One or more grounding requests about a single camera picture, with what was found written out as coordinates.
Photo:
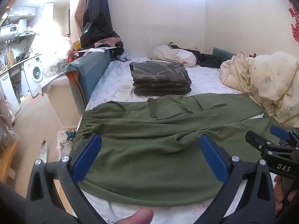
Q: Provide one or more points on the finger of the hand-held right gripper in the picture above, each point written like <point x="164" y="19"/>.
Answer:
<point x="279" y="132"/>
<point x="258" y="140"/>

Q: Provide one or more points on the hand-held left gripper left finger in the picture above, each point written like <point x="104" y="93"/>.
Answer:
<point x="87" y="158"/>

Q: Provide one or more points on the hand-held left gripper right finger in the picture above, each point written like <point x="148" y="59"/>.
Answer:
<point x="213" y="161"/>

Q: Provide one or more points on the green pants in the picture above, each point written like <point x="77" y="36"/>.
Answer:
<point x="151" y="144"/>

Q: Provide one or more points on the person's right hand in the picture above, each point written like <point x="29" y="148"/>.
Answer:
<point x="279" y="191"/>

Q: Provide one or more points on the person's left hand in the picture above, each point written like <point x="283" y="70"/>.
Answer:
<point x="136" y="217"/>

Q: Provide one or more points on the cream printed duvet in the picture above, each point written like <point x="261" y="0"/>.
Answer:
<point x="264" y="81"/>

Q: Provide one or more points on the wooden chair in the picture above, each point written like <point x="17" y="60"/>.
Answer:
<point x="8" y="161"/>

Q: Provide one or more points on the floral white bed sheet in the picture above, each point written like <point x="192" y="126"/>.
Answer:
<point x="114" y="81"/>

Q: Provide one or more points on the teal headboard cushion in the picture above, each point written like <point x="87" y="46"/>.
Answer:
<point x="222" y="53"/>

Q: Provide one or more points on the pink cloth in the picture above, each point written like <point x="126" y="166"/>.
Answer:
<point x="5" y="112"/>

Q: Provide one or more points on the dark clothes heap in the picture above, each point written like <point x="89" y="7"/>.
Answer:
<point x="205" y="58"/>

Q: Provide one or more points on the white washing machine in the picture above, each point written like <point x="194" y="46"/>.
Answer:
<point x="32" y="73"/>

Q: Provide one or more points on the folded camouflage clothes stack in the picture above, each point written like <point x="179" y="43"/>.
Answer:
<point x="158" y="74"/>

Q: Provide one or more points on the pile of mixed clothes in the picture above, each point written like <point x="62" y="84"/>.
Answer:
<point x="102" y="47"/>

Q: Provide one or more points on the white lace pillow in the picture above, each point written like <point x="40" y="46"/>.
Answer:
<point x="172" y="54"/>

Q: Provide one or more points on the kitchen counter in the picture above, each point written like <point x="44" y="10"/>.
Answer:
<point x="16" y="63"/>

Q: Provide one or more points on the hanging dark jacket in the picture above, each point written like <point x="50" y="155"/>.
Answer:
<point x="97" y="14"/>

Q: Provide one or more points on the white water heater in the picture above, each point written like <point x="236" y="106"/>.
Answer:
<point x="11" y="29"/>

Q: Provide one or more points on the red wall decoration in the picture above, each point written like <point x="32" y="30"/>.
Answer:
<point x="294" y="21"/>

